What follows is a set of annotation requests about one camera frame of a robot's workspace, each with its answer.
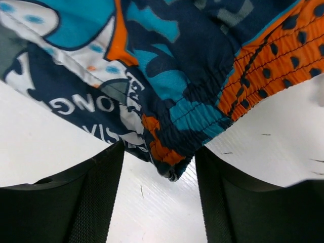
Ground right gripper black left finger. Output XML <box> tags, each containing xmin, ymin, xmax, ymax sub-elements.
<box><xmin>1</xmin><ymin>142</ymin><xmax>125</xmax><ymax>242</ymax></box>

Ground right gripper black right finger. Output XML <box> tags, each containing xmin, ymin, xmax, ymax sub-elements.
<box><xmin>195</xmin><ymin>147</ymin><xmax>323</xmax><ymax>242</ymax></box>

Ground colourful patterned shorts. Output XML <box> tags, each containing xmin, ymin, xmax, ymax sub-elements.
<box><xmin>1</xmin><ymin>1</ymin><xmax>323</xmax><ymax>182</ymax></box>

